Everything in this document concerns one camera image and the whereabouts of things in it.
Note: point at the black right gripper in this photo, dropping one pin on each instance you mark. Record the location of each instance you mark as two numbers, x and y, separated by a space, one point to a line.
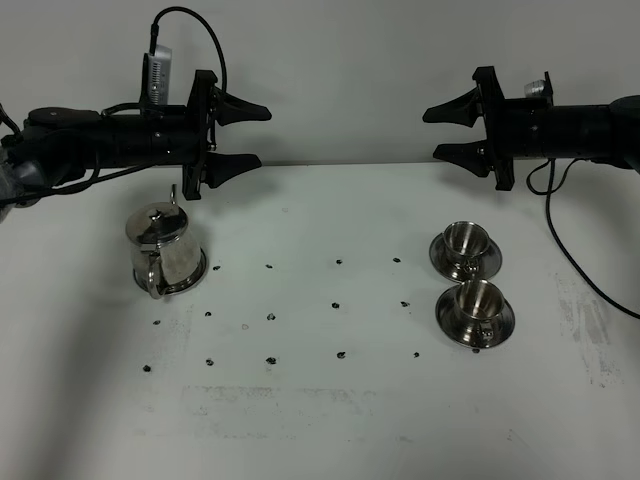
481 157

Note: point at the stainless steel teacup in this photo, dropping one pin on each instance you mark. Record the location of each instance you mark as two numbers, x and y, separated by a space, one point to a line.
465 244
478 309

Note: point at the stainless steel teapot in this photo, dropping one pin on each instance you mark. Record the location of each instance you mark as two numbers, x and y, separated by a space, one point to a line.
160 228

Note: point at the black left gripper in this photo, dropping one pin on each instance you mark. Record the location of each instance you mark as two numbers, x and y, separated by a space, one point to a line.
204 166

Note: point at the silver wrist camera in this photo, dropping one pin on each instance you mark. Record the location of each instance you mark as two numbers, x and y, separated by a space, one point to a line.
156 75
541 88

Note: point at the far stainless steel teacup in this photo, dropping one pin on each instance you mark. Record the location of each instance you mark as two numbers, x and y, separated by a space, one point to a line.
465 244

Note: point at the near stainless steel saucer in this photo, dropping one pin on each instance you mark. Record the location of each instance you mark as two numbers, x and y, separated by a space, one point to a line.
452 320

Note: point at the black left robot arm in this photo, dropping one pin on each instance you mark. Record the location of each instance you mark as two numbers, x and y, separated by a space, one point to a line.
61 151

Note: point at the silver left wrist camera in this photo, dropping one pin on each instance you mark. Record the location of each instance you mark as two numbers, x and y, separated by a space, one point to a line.
156 75

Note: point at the near stainless steel teacup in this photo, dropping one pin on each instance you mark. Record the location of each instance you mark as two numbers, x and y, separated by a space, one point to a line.
478 309

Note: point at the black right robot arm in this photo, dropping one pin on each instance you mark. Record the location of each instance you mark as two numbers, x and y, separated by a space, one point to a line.
533 127

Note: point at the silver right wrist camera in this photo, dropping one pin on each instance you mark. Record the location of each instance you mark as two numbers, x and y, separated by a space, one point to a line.
541 88

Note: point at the steel teapot coaster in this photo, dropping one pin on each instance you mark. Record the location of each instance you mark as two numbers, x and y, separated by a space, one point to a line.
179 275

